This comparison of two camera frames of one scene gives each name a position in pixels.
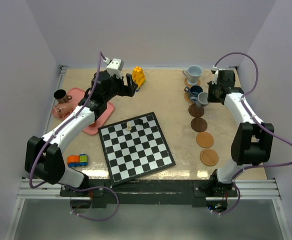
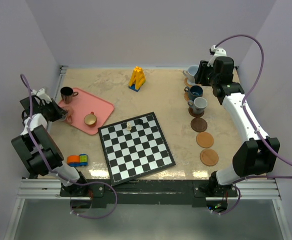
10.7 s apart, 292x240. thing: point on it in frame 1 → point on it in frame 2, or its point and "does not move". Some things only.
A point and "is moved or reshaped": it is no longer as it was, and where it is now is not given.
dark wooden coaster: x=199 y=124 does not move
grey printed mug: x=201 y=100 is moved or reshaped
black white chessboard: x=130 y=154 does not move
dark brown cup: x=61 y=96 → x=67 y=93
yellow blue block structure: x=138 y=77 does not move
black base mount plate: x=146 y=193 does not move
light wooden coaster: x=209 y=157 does not move
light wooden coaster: x=204 y=139 does not move
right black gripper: x=210 y=98 → x=199 y=76
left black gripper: x=125 y=90 → x=59 y=112
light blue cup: x=193 y=74 does not move
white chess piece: x=128 y=127 does not move
